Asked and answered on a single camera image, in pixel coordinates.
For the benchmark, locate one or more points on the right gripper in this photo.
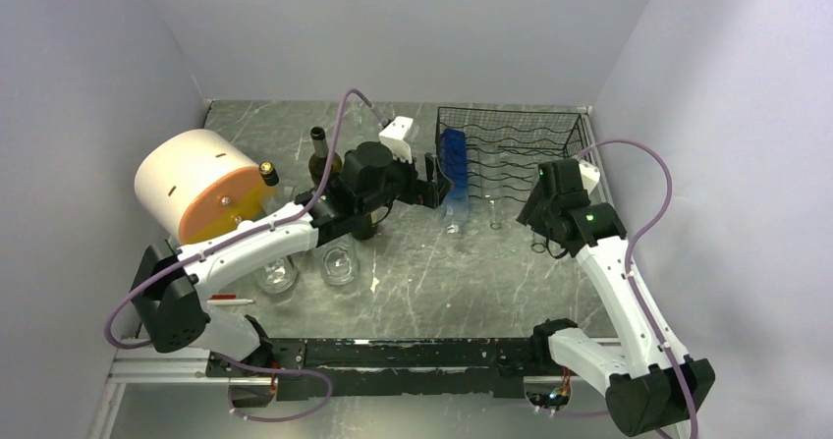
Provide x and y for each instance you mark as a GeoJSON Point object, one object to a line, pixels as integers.
{"type": "Point", "coordinates": [530, 214]}

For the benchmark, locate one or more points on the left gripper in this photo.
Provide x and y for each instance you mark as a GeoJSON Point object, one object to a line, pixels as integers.
{"type": "Point", "coordinates": [430, 193]}

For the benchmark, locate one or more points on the small clear glass bottle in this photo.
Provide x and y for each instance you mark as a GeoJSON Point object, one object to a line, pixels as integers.
{"type": "Point", "coordinates": [493, 190]}

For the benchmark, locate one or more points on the clear slim glass bottle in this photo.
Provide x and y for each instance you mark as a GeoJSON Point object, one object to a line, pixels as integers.
{"type": "Point", "coordinates": [540, 239]}

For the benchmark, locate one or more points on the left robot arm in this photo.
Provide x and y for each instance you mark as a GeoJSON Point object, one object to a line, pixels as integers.
{"type": "Point", "coordinates": [172, 287]}

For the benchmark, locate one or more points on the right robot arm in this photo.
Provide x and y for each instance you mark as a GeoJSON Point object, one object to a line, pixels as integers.
{"type": "Point", "coordinates": [651, 383]}

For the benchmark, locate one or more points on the dark green wine bottle front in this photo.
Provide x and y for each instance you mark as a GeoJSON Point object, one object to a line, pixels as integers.
{"type": "Point", "coordinates": [366, 229]}

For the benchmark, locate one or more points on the dark green wine bottle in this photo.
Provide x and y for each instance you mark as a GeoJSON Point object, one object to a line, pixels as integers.
{"type": "Point", "coordinates": [366, 229]}
{"type": "Point", "coordinates": [317, 161]}

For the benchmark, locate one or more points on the dark green wine bottle rear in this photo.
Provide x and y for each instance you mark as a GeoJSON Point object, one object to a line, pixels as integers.
{"type": "Point", "coordinates": [317, 161]}

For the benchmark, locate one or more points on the clear bottle white cap middle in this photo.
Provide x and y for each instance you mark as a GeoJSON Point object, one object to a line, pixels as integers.
{"type": "Point", "coordinates": [337, 261]}

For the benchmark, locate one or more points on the clear round bottle white cap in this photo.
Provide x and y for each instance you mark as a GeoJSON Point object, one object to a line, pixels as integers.
{"type": "Point", "coordinates": [277, 276]}

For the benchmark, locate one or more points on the white pen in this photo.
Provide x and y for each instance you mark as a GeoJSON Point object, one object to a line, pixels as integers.
{"type": "Point", "coordinates": [231, 302]}

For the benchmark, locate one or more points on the white and orange drum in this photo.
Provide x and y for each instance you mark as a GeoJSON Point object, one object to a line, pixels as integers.
{"type": "Point", "coordinates": [199, 186]}

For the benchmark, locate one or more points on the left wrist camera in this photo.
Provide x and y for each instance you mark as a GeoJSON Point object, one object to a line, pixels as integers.
{"type": "Point", "coordinates": [398, 136]}

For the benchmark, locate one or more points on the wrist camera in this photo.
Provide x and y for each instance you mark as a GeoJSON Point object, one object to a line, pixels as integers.
{"type": "Point", "coordinates": [398, 136]}
{"type": "Point", "coordinates": [590, 175]}

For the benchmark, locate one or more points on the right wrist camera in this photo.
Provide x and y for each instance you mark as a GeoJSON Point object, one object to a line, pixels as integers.
{"type": "Point", "coordinates": [590, 175]}

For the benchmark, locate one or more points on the black wire wine rack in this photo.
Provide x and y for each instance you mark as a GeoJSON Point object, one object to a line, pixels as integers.
{"type": "Point", "coordinates": [522, 138]}

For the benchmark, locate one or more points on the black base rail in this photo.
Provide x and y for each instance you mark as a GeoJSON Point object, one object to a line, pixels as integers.
{"type": "Point", "coordinates": [421, 366]}

